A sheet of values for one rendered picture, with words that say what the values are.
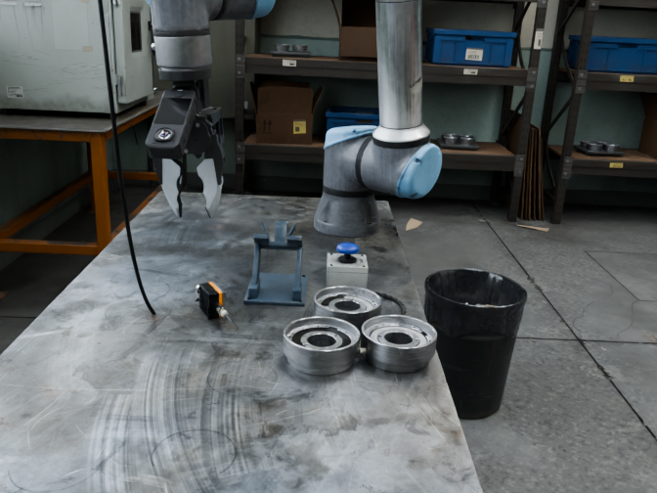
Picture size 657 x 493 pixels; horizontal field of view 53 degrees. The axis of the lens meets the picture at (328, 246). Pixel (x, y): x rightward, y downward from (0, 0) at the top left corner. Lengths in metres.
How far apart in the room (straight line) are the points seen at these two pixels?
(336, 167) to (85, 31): 1.88
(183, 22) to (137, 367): 0.46
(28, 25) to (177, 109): 2.30
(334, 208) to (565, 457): 1.19
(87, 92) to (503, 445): 2.21
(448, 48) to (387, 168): 3.16
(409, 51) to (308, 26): 3.62
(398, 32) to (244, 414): 0.76
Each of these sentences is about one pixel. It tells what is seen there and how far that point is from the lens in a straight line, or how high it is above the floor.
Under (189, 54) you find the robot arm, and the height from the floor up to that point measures 1.19.
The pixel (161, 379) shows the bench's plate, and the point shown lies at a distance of 0.89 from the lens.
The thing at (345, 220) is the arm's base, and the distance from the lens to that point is 1.43.
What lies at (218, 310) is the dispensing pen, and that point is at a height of 0.82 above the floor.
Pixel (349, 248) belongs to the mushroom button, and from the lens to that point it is 1.15.
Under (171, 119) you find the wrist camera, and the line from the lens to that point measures 0.91.
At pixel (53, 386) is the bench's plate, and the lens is 0.91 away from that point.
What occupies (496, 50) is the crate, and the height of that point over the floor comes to 1.11.
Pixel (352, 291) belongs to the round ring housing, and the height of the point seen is 0.83.
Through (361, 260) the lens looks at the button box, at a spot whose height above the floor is 0.85.
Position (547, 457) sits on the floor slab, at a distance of 2.25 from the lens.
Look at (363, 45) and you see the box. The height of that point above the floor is 1.10.
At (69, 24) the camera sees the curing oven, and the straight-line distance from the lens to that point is 3.13.
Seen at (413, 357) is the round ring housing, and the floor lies 0.83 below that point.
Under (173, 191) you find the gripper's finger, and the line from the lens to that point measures 0.98.
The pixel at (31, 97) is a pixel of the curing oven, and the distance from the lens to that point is 3.23.
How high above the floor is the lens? 1.25
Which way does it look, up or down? 19 degrees down
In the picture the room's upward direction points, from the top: 3 degrees clockwise
